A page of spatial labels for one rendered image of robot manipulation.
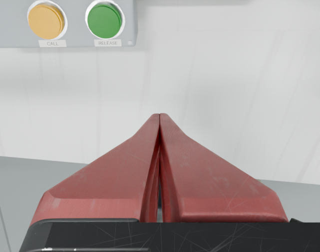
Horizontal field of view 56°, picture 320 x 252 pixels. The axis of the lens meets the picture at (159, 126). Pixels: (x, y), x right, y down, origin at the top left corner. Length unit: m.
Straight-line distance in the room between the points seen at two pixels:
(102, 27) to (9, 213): 1.99
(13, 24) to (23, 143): 0.29
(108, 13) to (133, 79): 0.18
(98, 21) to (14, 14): 0.10
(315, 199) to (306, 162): 1.52
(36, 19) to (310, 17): 0.39
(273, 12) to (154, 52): 0.19
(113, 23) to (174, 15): 0.14
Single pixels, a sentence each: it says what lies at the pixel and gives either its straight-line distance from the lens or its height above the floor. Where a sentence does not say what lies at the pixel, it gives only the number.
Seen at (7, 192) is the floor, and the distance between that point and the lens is 2.15.
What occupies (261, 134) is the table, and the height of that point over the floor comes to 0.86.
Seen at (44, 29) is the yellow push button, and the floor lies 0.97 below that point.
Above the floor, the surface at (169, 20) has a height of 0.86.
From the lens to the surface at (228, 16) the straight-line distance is 0.50.
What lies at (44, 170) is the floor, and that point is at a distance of 1.93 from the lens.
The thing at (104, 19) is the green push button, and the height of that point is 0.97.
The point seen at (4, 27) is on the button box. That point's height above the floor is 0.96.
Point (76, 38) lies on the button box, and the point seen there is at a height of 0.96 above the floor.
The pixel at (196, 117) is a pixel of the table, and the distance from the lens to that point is 0.57.
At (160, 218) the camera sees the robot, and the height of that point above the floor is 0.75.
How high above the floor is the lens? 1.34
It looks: 56 degrees down
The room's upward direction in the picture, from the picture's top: 180 degrees clockwise
